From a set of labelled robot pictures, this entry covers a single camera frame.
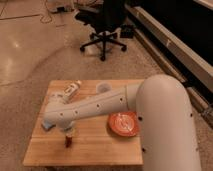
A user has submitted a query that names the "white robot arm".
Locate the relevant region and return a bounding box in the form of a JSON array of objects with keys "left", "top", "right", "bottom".
[{"left": 43, "top": 74, "right": 202, "bottom": 171}]

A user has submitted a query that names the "orange ceramic bowl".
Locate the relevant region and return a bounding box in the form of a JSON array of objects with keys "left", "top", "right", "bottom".
[{"left": 108, "top": 111, "right": 139, "bottom": 137}]

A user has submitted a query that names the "wooden table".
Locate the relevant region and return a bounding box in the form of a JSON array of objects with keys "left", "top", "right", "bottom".
[{"left": 23, "top": 80, "right": 143, "bottom": 167}]

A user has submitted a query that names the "black box on floor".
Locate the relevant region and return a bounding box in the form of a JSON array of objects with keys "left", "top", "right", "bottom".
[{"left": 120, "top": 26, "right": 134, "bottom": 38}]

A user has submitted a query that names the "black office chair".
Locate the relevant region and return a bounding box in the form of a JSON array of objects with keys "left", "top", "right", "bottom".
[{"left": 75, "top": 0, "right": 127, "bottom": 61}]

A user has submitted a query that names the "floor cable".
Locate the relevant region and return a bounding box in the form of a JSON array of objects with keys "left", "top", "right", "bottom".
[{"left": 0, "top": 0, "right": 54, "bottom": 25}]

